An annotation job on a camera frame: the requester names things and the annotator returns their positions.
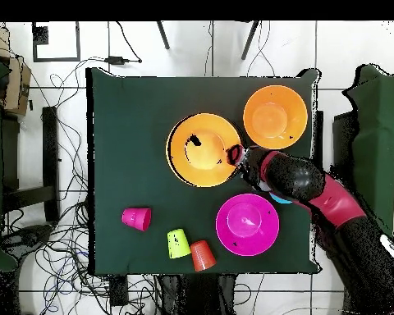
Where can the light blue bowl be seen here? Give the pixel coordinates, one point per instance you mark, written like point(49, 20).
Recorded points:
point(280, 199)

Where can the black tripod leg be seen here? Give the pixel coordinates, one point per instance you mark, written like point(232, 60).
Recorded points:
point(250, 39)
point(163, 35)

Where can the cardboard box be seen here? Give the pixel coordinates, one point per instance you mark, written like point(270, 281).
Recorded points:
point(18, 85)

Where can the black stand base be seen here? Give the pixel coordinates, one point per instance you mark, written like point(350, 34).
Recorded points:
point(32, 234)

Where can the large pink bowl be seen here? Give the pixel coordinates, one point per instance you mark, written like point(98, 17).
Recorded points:
point(246, 224)

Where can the green cup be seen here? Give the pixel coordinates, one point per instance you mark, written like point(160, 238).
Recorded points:
point(178, 244)

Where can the dark green tablecloth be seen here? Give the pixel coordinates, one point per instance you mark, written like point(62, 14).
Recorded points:
point(134, 115)

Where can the orange cup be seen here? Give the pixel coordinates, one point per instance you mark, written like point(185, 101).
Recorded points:
point(203, 257)

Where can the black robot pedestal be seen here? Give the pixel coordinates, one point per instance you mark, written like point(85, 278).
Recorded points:
point(200, 295)

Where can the large orange bowl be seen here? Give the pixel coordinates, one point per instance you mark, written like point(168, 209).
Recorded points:
point(275, 117)
point(203, 164)

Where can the black bench frame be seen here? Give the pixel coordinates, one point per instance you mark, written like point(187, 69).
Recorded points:
point(51, 147)

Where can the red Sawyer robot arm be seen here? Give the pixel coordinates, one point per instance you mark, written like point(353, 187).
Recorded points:
point(298, 177)

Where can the black power adapter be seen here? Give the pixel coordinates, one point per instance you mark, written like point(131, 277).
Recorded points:
point(117, 60)

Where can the red cup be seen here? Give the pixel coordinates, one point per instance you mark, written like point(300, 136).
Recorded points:
point(137, 218)

